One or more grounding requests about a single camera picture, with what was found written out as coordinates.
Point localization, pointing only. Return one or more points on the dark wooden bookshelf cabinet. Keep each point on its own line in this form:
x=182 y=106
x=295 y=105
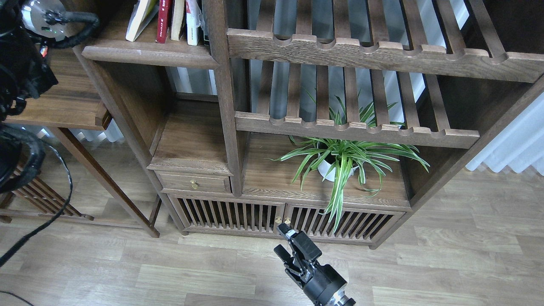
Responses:
x=454 y=100

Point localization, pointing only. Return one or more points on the white curtain right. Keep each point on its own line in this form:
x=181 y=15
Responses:
x=519 y=146

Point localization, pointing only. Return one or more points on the brown wooden side table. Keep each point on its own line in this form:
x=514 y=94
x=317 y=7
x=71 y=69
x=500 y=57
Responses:
x=75 y=104

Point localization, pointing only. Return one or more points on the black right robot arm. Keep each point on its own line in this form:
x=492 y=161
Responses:
x=323 y=285

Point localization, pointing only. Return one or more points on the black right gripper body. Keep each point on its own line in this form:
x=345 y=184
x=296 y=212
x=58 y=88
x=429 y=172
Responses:
x=323 y=285

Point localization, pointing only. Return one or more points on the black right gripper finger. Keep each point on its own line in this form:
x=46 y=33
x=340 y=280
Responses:
x=285 y=256
x=286 y=231

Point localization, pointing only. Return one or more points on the spider plant green leaves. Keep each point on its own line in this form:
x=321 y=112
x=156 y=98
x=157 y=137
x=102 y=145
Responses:
x=355 y=155

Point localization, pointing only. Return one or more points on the white curtain behind shelf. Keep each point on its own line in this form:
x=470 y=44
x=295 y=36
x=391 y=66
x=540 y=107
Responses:
x=201 y=81

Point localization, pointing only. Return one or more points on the red cover book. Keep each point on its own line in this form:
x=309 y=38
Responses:
x=164 y=10

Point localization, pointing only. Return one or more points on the white plant pot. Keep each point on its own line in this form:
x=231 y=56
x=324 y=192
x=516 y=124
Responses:
x=327 y=169

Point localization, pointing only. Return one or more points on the slatted wooden rack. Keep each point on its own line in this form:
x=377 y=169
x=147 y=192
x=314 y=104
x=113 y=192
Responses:
x=44 y=198

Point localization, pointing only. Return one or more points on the white red upright book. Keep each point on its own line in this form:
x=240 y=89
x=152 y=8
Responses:
x=194 y=20

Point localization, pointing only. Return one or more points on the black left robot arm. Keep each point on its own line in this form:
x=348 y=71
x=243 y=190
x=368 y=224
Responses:
x=28 y=29

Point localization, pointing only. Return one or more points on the dark upright book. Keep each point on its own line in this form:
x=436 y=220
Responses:
x=204 y=26

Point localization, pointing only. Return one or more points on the tan upright book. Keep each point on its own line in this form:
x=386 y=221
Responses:
x=178 y=15

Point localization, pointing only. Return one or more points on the yellow green cover book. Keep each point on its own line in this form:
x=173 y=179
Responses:
x=143 y=12

